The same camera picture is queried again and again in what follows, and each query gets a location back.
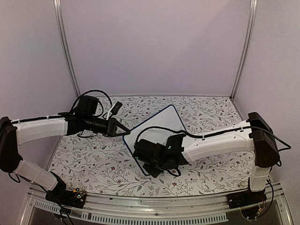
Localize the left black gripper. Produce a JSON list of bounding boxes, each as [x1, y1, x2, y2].
[[84, 115, 131, 138]]

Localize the small blue-framed whiteboard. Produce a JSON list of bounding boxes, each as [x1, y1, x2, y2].
[[122, 104, 188, 176]]

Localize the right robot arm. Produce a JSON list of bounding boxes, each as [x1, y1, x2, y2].
[[133, 112, 291, 209]]

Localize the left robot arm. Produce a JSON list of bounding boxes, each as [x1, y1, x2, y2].
[[0, 90, 130, 209]]

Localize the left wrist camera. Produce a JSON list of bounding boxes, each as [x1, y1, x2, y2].
[[106, 101, 123, 120]]

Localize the front aluminium rail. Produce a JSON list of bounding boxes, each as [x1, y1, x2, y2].
[[20, 182, 294, 225]]

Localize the left aluminium frame post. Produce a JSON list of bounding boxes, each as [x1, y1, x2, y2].
[[53, 0, 81, 97]]

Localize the aluminium frame post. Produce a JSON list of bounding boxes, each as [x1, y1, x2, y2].
[[53, 0, 81, 97], [230, 0, 258, 101]]

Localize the right aluminium frame post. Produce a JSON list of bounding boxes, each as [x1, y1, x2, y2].
[[230, 0, 258, 101]]

